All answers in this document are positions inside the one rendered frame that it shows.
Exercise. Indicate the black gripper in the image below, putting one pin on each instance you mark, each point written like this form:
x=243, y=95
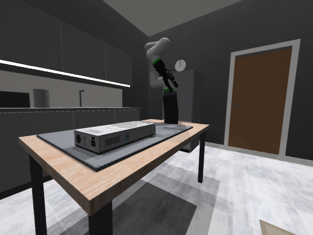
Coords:
x=166, y=75

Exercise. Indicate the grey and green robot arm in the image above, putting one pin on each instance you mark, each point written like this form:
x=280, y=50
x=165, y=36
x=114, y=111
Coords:
x=153, y=53

